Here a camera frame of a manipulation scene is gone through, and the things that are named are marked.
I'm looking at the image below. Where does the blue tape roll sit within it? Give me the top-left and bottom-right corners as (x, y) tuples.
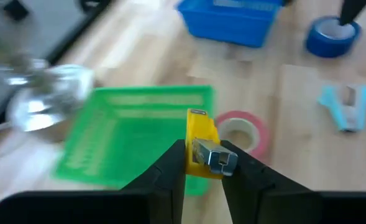
(304, 16), (362, 59)

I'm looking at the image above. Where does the green plastic basket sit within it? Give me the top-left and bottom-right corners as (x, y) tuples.
(52, 85), (216, 197)

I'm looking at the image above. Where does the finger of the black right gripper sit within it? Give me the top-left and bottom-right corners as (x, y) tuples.
(339, 0), (366, 27)

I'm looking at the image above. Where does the black table frame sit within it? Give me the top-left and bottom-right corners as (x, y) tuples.
(2, 0), (112, 67)

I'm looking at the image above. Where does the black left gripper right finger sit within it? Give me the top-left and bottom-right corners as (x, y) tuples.
(220, 139), (366, 224)

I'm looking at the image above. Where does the blue plastic basket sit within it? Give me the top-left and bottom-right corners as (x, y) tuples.
(176, 0), (285, 49)

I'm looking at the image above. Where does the teal staple remover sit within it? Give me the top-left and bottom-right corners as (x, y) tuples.
(317, 83), (366, 134)

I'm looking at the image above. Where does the silver table lamp white shade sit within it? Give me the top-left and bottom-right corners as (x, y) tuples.
(0, 40), (96, 135)

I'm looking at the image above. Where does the salmon red tape roll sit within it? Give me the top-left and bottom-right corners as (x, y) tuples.
(214, 110), (271, 162)

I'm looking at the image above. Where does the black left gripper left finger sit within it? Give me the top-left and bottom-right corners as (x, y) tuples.
(0, 139), (187, 224)

